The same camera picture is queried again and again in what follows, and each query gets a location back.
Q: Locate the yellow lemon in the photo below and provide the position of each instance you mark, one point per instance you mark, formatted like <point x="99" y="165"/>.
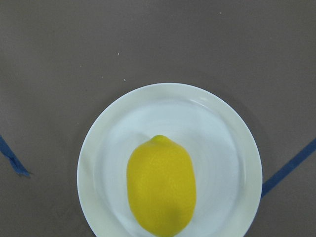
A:
<point x="161" y="186"/>

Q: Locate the white plate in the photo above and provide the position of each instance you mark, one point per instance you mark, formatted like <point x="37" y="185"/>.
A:
<point x="224" y="155"/>

